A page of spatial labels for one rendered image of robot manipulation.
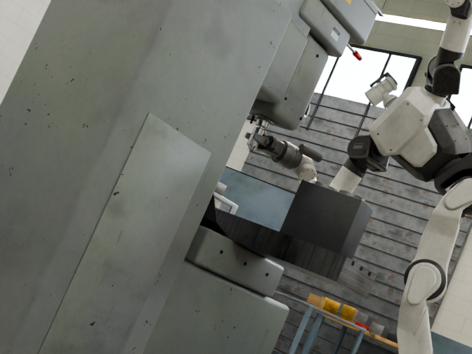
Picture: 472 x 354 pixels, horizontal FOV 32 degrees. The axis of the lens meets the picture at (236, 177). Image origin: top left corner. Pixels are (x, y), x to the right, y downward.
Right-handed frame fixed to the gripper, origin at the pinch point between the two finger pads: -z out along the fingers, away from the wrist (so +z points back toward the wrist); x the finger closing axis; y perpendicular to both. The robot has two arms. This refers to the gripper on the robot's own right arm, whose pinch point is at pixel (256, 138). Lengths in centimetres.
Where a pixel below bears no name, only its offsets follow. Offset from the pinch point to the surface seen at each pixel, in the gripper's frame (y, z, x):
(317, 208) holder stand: 18.1, 7.6, 39.2
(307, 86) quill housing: -23.4, 6.0, 8.5
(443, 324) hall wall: -2, 616, -471
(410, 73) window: -307, 549, -627
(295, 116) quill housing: -12.0, 6.3, 8.3
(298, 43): -32.0, -8.9, 17.0
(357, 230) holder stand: 20, 20, 47
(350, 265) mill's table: 31, 15, 56
